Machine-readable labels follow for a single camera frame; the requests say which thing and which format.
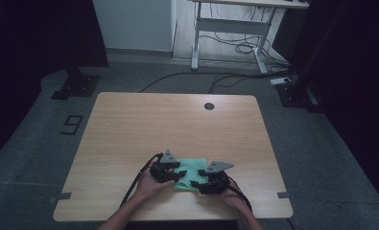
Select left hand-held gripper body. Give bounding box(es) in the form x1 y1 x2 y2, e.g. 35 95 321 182
149 149 178 184

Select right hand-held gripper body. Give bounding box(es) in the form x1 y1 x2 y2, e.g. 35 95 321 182
199 160 235 196

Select green microfibre cloth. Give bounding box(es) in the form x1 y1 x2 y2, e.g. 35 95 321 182
172 157 209 193

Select person's left hand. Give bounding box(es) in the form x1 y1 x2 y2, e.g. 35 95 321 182
135 173 174 202

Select person's right hand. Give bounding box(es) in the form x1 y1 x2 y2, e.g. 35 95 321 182
220 181 250 213

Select grey tape piece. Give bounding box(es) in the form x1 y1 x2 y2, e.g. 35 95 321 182
276 191 297 200
48 192 73 205

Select black stand base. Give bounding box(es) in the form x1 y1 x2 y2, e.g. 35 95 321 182
50 66 102 101
275 80 324 113

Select white power strip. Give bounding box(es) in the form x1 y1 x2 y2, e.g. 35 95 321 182
270 76 293 86

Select dark curtain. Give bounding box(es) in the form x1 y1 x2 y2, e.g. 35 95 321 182
288 0 379 213
0 0 110 168

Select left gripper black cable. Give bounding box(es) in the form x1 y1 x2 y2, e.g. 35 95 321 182
119 152 164 207

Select long black floor cable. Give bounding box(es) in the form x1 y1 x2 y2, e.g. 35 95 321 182
138 70 291 94

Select tangle of black cables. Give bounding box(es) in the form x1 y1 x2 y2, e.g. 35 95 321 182
199 32 291 70

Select white metal desk frame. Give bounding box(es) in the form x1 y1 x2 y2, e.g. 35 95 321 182
187 0 310 75

